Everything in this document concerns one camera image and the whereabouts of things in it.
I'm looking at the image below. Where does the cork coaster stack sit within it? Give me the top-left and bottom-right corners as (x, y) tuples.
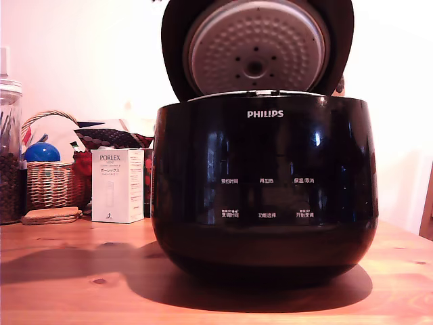
(20, 207), (84, 226)

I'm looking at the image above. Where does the silver inner pot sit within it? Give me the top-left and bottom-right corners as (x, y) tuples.
(186, 88), (326, 102)

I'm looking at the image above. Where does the white Porlex box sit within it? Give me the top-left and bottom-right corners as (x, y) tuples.
(91, 148), (145, 224)

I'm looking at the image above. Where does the white printed bag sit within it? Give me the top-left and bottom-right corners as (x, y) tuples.
(28, 114), (81, 160)

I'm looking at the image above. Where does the glass jar of coffee beans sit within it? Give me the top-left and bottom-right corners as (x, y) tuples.
(0, 46), (24, 225)

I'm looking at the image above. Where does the dark red dotted fabric pouch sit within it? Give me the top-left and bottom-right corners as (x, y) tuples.
(73, 127), (155, 150)

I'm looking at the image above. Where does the blue ball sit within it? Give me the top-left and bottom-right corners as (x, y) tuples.
(24, 142), (62, 163)

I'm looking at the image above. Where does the woven wicker basket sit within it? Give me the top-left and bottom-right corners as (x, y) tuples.
(21, 109), (91, 212)

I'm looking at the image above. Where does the black rice cooker lid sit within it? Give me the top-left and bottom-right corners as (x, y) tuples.
(160, 0), (355, 102)

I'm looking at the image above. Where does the red knit pouch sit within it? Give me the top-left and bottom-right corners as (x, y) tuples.
(72, 151), (93, 181)

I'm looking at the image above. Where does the black box with red print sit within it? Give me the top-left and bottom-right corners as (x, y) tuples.
(143, 148), (155, 219)

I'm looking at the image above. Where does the tan round patterned object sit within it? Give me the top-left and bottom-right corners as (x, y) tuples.
(333, 72), (346, 98)

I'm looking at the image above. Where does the black Philips rice cooker body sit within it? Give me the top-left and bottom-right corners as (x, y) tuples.
(150, 94), (380, 286)

